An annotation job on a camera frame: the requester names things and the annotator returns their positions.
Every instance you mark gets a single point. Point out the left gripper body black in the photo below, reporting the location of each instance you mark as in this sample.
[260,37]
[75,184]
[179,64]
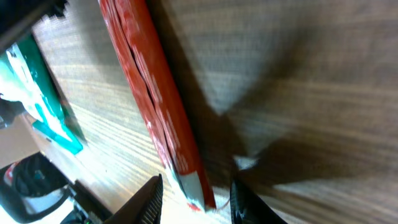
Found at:
[18,17]

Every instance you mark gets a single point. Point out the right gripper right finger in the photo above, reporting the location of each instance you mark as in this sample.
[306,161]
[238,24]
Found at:
[249,208]

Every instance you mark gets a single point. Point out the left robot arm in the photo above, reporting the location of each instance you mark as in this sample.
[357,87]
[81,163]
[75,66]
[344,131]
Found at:
[32,187]

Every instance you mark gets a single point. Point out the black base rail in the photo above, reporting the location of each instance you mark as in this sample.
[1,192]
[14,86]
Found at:
[87,209]

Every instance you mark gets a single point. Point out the red stick packet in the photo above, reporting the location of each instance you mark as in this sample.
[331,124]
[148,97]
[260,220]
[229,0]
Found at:
[143,61]

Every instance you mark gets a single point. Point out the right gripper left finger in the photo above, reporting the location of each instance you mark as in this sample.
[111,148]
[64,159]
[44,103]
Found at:
[145,206]

